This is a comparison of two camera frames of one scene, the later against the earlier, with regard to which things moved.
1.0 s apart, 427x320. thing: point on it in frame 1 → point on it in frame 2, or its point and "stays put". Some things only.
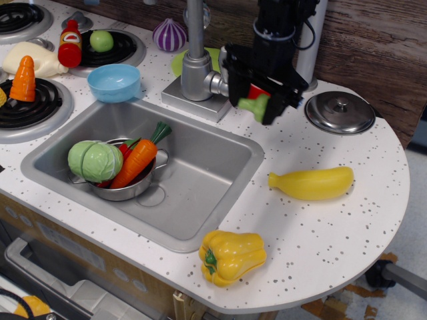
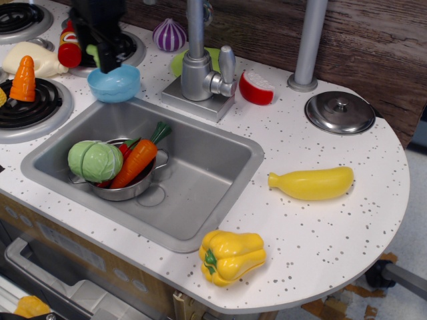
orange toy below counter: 37,307 stays put
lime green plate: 213,54 stays put
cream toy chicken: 46,63 stays put
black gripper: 272,62 → 101,19
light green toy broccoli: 257,107 → 92,49
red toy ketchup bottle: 70,49 stays put
